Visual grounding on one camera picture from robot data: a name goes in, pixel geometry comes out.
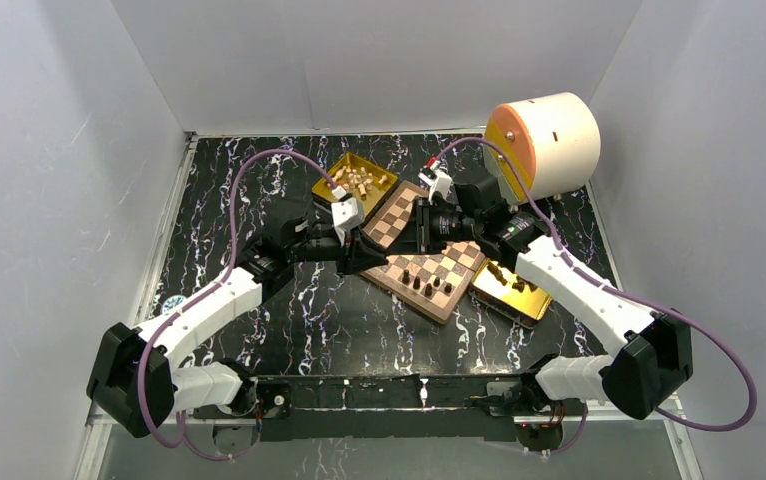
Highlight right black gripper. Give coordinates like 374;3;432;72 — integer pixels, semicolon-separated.
386;198;481;257

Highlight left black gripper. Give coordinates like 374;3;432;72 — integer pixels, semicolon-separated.
287;227;387;278

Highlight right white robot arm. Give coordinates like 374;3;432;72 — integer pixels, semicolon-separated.
401;179;693;420

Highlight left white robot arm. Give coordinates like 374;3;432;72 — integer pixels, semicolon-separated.
86;217;387;438

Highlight wooden chess board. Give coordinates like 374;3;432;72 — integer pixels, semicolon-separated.
362;182;485;324

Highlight pile of light pieces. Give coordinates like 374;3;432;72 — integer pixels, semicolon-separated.
332;166;390;199

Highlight gold tray light pieces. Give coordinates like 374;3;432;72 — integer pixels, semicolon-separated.
328;152;400;216

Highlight gold tray dark pieces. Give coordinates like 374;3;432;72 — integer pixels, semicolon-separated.
469;260;552;329

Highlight pile of dark pieces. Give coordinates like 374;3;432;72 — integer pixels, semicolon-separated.
488;263;537;294

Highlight white round drawer cabinet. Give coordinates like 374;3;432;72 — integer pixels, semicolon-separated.
483;92;601;205

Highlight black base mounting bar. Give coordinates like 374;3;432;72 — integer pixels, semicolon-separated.
194;374;582;450

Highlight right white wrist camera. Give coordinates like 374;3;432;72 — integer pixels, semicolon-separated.
418;157;452;201

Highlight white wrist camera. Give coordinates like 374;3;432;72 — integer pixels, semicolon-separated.
331;196;365;245
418;157;452;201

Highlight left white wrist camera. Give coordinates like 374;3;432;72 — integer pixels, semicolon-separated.
331;196;365;245

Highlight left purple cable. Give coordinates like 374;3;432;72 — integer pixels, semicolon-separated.
136;148;351;462

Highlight purple cable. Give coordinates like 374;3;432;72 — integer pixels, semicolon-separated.
426;136;759;458
136;148;351;462

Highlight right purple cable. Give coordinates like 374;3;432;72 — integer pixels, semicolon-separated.
426;136;759;458

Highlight aluminium frame rail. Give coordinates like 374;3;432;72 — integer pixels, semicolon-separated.
88;397;225;427

